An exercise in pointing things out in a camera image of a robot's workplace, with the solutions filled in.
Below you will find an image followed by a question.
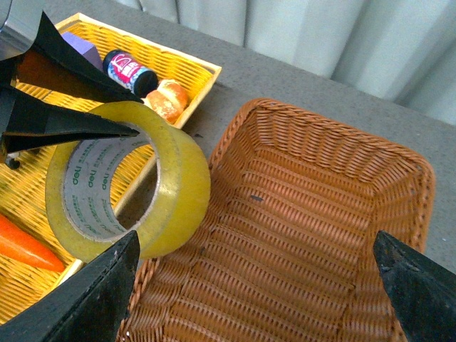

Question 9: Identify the small jar with pink label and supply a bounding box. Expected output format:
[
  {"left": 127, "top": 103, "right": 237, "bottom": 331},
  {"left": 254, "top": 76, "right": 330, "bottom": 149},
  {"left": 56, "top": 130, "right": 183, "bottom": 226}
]
[{"left": 103, "top": 49, "right": 159, "bottom": 98}]

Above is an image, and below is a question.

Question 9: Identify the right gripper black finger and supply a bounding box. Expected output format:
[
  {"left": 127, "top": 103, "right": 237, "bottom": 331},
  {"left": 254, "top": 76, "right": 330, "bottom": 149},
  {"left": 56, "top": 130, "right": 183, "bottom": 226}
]
[
  {"left": 373, "top": 231, "right": 455, "bottom": 341},
  {"left": 16, "top": 13, "right": 142, "bottom": 103},
  {"left": 1, "top": 87, "right": 139, "bottom": 154},
  {"left": 1, "top": 231, "right": 140, "bottom": 341}
]

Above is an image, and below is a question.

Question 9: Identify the yellow woven basket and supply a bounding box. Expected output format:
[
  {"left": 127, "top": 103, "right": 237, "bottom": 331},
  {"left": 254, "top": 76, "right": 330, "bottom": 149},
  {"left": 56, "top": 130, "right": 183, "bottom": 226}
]
[{"left": 1, "top": 14, "right": 220, "bottom": 322}]

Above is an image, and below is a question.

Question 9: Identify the toy croissant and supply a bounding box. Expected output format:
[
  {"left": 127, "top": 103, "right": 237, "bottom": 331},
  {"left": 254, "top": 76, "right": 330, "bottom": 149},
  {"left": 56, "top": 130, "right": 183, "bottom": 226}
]
[{"left": 145, "top": 79, "right": 189, "bottom": 124}]

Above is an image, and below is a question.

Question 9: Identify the brown wicker basket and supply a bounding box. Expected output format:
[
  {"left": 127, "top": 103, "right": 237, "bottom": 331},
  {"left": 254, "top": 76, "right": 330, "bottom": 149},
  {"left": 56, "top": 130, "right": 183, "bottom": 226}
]
[{"left": 117, "top": 98, "right": 435, "bottom": 341}]

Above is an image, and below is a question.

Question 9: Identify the yellow tape roll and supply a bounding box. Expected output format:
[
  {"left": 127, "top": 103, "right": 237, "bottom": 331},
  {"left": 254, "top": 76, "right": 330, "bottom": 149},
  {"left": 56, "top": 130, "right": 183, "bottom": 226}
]
[{"left": 45, "top": 101, "right": 211, "bottom": 263}]

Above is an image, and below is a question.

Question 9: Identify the white curtain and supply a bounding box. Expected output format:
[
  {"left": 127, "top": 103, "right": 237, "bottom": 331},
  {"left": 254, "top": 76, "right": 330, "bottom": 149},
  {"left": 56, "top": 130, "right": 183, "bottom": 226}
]
[{"left": 128, "top": 0, "right": 455, "bottom": 124}]

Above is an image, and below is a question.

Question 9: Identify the purple foam cube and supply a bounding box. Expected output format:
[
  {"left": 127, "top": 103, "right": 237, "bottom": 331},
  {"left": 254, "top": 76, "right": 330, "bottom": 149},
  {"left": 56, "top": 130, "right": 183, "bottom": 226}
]
[{"left": 61, "top": 32, "right": 103, "bottom": 71}]

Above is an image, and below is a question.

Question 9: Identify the toy orange carrot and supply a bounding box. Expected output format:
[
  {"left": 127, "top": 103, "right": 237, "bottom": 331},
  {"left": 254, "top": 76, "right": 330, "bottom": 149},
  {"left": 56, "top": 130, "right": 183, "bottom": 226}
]
[{"left": 1, "top": 215, "right": 65, "bottom": 272}]

